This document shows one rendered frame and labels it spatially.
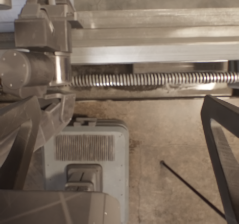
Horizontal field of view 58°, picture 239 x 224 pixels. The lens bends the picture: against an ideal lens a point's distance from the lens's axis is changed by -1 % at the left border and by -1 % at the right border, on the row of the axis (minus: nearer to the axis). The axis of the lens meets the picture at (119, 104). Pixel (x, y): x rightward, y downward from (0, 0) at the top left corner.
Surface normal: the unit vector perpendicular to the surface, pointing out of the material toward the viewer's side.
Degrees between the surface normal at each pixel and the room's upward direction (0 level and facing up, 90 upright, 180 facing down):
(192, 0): 15
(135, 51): 36
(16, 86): 21
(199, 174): 0
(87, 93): 0
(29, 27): 0
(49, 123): 68
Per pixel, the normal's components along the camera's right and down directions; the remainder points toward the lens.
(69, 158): -0.01, 0.13
